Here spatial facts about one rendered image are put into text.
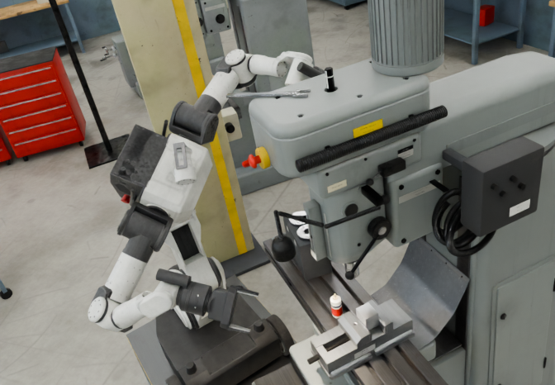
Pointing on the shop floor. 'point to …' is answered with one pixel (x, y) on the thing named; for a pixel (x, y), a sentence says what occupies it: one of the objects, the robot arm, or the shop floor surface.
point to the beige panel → (161, 82)
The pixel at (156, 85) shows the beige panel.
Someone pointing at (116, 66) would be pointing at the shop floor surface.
